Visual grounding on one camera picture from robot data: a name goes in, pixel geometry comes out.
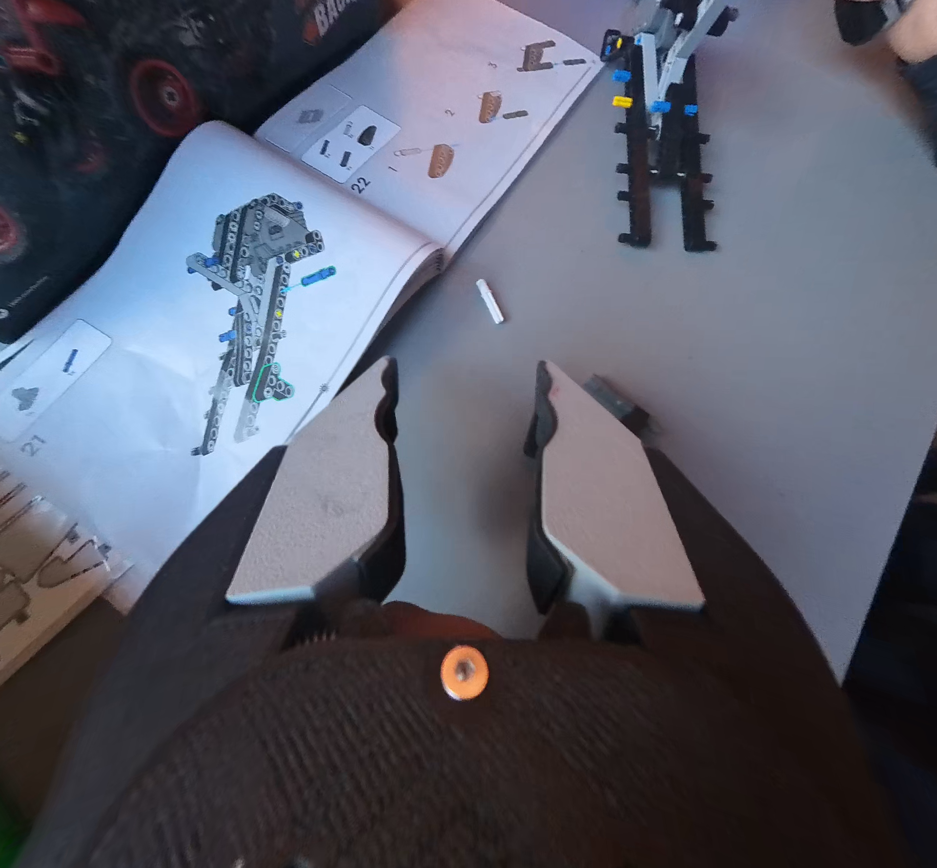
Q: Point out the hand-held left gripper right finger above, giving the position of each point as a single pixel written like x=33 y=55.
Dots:
x=615 y=517

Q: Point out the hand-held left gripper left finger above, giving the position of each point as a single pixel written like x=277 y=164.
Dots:
x=322 y=509

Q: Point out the grey and black lego assembly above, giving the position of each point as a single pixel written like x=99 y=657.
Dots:
x=677 y=55

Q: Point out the white lego pin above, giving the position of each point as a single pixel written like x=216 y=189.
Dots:
x=489 y=301

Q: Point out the grey lego piece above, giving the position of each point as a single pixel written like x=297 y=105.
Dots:
x=615 y=399

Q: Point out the lego instruction booklet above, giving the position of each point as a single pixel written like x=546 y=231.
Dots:
x=146 y=399

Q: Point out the lego sticker sheet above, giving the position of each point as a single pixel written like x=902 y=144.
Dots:
x=36 y=575

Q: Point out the black monster truck lego box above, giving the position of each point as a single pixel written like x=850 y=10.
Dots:
x=95 y=173

